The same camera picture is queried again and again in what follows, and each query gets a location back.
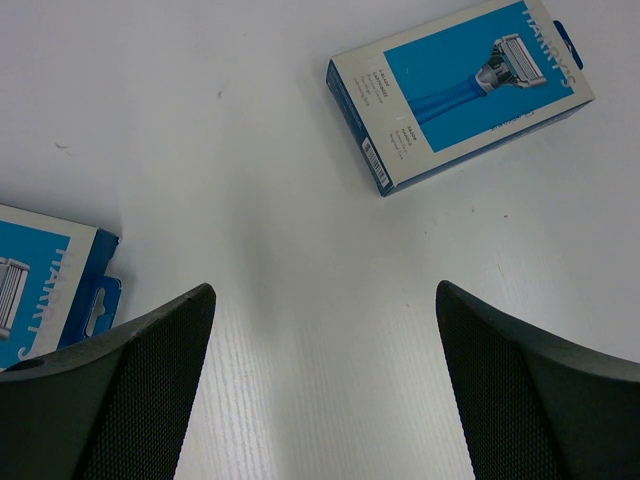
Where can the blue harry's razor box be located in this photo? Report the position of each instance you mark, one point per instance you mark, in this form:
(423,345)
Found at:
(433,96)
(54,287)

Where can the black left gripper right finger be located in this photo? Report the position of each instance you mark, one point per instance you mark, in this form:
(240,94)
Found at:
(532,404)

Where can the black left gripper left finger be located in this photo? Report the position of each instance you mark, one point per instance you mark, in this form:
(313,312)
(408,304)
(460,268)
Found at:
(114,406)

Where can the left blue Harry's razor box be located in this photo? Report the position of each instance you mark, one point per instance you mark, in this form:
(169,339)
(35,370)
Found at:
(54,287)

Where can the centre blue Harry's razor box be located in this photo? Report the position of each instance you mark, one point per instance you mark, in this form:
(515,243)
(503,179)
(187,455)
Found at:
(433,96)

